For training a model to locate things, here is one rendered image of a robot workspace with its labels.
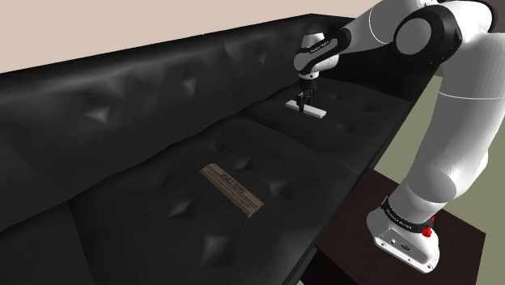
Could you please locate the black tufted leather sofa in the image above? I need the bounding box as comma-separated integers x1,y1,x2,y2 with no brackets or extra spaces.
0,13,445,285

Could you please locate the dark robot stand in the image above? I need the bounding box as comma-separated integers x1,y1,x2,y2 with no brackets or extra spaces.
301,168,487,285

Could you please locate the white remote control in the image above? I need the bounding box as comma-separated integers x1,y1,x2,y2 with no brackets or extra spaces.
285,99,328,120

